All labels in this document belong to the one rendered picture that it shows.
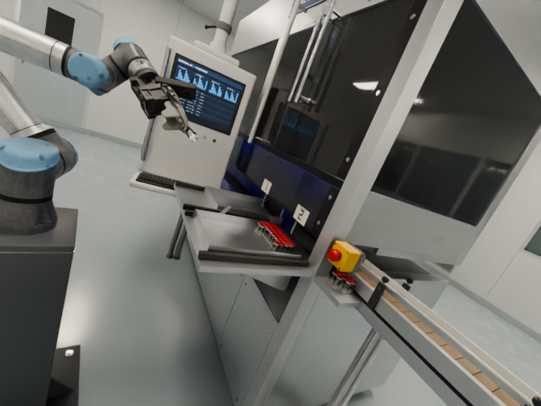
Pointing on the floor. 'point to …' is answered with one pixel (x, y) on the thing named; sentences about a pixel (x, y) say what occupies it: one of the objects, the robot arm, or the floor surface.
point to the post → (357, 184)
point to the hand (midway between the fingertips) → (187, 126)
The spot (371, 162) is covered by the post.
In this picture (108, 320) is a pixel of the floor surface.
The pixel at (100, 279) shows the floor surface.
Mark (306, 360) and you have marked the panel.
